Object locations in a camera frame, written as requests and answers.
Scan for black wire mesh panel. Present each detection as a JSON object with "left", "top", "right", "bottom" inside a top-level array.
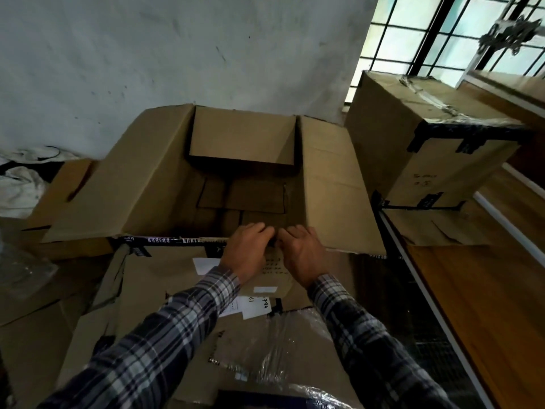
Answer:
[{"left": 357, "top": 250, "right": 484, "bottom": 409}]

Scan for closed cardboard box black tape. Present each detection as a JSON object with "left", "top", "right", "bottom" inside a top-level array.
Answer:
[{"left": 344, "top": 70, "right": 535, "bottom": 209}]

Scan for window with black grille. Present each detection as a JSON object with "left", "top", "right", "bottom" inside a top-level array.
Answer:
[{"left": 344, "top": 0, "right": 545, "bottom": 103}]

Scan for white paper slip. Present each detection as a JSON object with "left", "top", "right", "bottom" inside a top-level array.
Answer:
[{"left": 219, "top": 295, "right": 284, "bottom": 321}]

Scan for flattened cardboard pieces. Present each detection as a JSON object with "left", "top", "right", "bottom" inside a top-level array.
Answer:
[{"left": 0, "top": 256, "right": 124, "bottom": 409}]

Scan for small white paper label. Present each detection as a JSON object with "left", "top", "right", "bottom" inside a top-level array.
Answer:
[{"left": 192, "top": 257, "right": 222, "bottom": 276}]

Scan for clear plastic wrap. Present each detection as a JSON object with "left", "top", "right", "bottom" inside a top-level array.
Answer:
[{"left": 207, "top": 310, "right": 355, "bottom": 409}]

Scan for clear plastic bag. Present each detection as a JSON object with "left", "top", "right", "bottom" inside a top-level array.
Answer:
[{"left": 0, "top": 237, "right": 59, "bottom": 296}]

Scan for person's left hand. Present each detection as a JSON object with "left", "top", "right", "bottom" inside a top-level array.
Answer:
[{"left": 218, "top": 222, "right": 276, "bottom": 287}]

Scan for person's right hand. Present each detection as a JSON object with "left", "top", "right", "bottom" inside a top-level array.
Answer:
[{"left": 278, "top": 225, "right": 330, "bottom": 289}]

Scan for white crumpled cloth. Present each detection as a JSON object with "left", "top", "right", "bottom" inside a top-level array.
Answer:
[{"left": 0, "top": 146, "right": 81, "bottom": 220}]

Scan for wooden table with white frame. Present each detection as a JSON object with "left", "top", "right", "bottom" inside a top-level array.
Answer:
[{"left": 375, "top": 70, "right": 545, "bottom": 409}]

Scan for flat cardboard sheet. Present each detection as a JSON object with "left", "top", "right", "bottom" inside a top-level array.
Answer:
[{"left": 380, "top": 202, "right": 491, "bottom": 247}]

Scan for cardboard box with white labels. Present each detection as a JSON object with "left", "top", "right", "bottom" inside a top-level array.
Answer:
[{"left": 55, "top": 245, "right": 363, "bottom": 409}]

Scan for person's right forearm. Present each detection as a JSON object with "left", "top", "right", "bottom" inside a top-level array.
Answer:
[{"left": 307, "top": 274, "right": 460, "bottom": 409}]

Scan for large cardboard box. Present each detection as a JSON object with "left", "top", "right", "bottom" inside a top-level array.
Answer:
[{"left": 41, "top": 104, "right": 387, "bottom": 257}]

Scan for person's left forearm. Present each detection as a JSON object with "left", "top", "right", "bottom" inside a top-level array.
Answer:
[{"left": 37, "top": 266, "right": 242, "bottom": 409}]

